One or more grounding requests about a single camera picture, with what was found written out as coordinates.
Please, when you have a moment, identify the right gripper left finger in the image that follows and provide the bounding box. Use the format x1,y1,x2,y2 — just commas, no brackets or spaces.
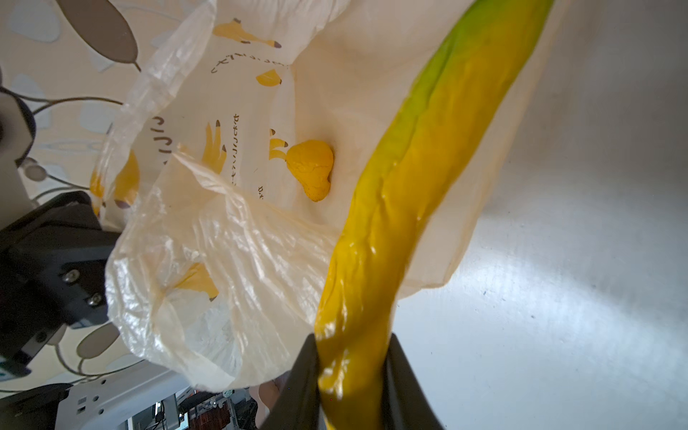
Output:
261,334,321,430

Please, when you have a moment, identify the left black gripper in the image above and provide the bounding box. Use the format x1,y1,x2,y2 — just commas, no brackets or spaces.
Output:
1,191,119,376

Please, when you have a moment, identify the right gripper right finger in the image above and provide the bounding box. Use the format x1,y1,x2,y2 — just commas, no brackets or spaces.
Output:
382,333,444,430

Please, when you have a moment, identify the banana print plastic bag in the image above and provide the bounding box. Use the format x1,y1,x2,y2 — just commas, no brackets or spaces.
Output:
88,0,571,392

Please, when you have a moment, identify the yellow green banana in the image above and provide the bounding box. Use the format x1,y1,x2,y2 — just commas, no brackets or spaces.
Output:
314,1,552,429

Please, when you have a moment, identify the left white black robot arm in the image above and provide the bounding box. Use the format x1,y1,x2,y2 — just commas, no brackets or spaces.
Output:
1,90,186,429

